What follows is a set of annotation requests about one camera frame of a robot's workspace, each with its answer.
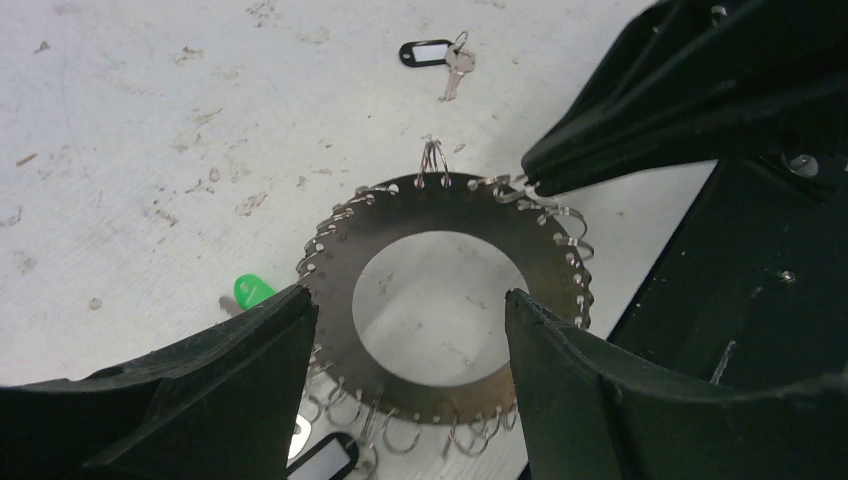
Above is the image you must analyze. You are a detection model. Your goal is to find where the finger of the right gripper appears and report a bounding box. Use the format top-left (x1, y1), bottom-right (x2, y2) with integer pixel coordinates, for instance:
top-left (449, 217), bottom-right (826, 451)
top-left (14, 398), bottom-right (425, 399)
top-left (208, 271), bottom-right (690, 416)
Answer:
top-left (521, 1), bottom-right (847, 197)

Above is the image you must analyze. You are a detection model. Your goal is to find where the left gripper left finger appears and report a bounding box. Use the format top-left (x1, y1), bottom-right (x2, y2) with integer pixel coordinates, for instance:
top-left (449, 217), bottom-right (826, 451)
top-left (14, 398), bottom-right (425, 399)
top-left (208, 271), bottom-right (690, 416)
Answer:
top-left (1, 286), bottom-right (318, 479)

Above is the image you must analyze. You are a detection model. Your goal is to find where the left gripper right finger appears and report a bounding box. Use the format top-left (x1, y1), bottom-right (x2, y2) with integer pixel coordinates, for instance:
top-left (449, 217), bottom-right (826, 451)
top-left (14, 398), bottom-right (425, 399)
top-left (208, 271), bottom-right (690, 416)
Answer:
top-left (505, 289), bottom-right (847, 479)

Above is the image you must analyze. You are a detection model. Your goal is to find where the key with green tag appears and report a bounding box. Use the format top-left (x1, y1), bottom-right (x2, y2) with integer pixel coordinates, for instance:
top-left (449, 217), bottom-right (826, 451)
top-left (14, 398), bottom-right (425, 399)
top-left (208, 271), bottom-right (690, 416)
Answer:
top-left (219, 273), bottom-right (277, 317)

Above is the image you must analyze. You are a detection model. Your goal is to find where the metal disc with keyrings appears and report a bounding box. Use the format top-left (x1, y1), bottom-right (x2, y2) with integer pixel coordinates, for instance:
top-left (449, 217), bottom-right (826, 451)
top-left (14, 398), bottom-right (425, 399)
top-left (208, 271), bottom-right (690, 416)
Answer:
top-left (296, 135), bottom-right (594, 457)

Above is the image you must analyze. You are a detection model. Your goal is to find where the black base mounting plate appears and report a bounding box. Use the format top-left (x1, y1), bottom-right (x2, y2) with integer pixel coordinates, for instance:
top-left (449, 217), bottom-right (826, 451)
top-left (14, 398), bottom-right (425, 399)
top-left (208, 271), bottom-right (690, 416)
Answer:
top-left (603, 157), bottom-right (847, 390)

